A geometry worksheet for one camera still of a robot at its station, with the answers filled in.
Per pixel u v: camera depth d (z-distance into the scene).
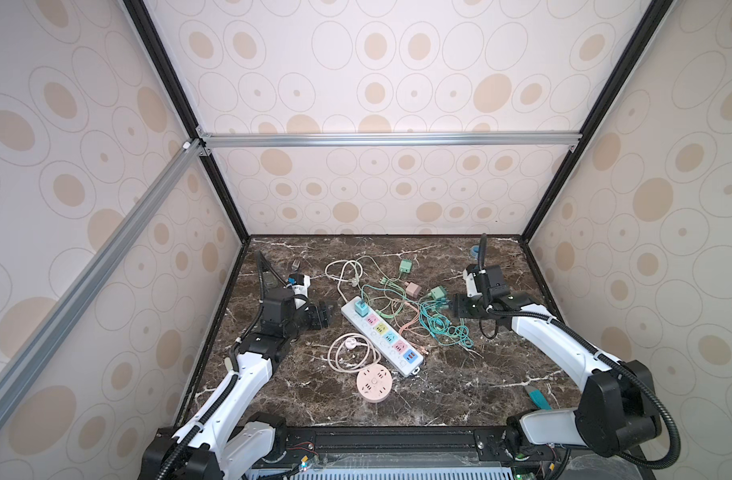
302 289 0.73
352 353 0.90
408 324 0.95
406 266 1.09
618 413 0.41
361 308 0.92
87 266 0.57
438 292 1.01
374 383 0.81
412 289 1.03
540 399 0.81
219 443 0.42
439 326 0.92
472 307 0.74
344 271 1.06
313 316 0.71
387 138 0.90
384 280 1.06
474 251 1.14
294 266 1.09
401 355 0.86
